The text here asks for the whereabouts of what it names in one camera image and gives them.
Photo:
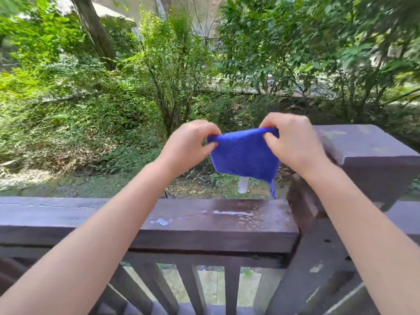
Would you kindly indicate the light green bushes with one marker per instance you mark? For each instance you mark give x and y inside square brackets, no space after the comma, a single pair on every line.
[55,104]

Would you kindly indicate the person's right forearm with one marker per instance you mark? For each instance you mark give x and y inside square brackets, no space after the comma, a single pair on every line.
[364,232]

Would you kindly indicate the thin-stemmed green shrub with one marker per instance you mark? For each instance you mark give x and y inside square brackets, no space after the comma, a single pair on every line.
[174,75]

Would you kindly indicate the brown tree trunk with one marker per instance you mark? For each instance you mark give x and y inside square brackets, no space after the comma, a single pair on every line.
[95,29]

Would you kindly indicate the brown wooden railing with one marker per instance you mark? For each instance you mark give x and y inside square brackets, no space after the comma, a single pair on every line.
[213,226]

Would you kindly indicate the grey building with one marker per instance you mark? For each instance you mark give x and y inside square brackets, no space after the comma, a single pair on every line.
[137,6]

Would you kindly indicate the person's right thumb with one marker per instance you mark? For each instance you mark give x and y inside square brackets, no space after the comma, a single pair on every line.
[272,143]

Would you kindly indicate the person's left hand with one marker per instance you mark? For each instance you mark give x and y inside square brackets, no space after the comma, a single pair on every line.
[183,145]

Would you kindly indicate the person's left thumb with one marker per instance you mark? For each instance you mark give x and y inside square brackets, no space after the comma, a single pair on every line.
[206,149]

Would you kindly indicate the dark green leafy tree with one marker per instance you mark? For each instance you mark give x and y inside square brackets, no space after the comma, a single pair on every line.
[315,45]

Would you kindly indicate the blue cloth with white tag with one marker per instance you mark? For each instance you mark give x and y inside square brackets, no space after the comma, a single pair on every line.
[242,154]

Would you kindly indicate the person's right hand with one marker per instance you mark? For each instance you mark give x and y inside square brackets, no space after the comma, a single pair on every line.
[298,144]

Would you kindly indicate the person's left forearm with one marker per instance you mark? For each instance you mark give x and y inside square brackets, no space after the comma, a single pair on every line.
[98,242]

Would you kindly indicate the brown wooden railing post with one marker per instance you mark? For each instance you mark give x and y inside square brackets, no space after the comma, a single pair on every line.
[364,150]

